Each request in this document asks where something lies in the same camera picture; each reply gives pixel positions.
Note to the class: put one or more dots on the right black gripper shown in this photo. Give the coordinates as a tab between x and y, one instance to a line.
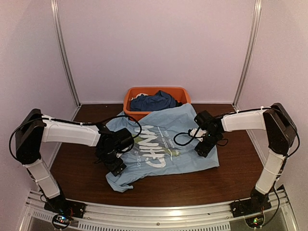
201	149

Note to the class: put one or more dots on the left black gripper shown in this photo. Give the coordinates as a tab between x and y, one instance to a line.
111	167

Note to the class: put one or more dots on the light blue printed t-shirt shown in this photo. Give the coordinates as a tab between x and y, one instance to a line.
159	149

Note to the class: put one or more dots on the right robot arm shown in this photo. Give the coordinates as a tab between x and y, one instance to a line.
274	121

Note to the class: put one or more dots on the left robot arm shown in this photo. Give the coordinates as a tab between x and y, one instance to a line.
38	128

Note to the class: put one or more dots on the dark blue garment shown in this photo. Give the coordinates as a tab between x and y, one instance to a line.
148	103

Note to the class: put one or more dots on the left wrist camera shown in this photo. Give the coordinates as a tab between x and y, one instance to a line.
117	142

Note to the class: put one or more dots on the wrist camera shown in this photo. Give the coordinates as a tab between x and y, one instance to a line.
117	142
207	128

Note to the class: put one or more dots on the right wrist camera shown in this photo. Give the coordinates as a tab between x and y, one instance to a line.
207	128

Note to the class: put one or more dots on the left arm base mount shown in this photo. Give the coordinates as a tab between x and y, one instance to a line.
66	207

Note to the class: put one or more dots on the aluminium front rail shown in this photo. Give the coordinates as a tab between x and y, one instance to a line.
211	217

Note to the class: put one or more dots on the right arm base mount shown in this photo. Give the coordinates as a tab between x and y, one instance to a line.
246	207

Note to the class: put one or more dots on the right aluminium corner post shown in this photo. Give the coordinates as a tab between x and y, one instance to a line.
249	51

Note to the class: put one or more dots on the aluminium corner post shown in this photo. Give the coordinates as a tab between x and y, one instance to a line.
63	53
249	51

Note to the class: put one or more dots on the left aluminium corner post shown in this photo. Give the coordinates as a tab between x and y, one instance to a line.
63	53

